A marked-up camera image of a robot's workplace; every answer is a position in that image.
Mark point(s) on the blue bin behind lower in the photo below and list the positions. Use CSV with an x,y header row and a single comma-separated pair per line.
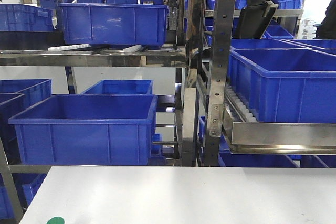
x,y
121,87

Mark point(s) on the white roller track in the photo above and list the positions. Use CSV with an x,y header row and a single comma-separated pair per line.
x,y
240,108

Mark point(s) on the steel shelf lip right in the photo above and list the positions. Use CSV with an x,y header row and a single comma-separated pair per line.
x,y
278,138

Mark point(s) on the large blue bin lower left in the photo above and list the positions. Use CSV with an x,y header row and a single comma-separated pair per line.
x,y
115,130

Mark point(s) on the large blue bin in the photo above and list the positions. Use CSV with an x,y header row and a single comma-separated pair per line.
x,y
285,85
115,130

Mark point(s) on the blue bin upper shelf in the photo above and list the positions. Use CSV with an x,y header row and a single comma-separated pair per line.
x,y
114,24

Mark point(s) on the large blue bin right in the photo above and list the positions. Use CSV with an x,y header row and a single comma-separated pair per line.
x,y
285,85

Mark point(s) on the black office chair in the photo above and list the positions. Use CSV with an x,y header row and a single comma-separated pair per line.
x,y
254,19

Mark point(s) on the steel shelf beam left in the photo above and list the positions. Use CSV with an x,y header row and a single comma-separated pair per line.
x,y
100,58

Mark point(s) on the blue bin far left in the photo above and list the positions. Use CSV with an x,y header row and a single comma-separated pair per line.
x,y
16,96

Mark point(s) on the green round button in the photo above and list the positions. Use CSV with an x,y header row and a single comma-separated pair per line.
x,y
56,220

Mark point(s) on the blue crate upper left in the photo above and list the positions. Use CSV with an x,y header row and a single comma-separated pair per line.
x,y
21,17

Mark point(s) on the steel rack upright post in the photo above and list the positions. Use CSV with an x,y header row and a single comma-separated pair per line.
x,y
223,15

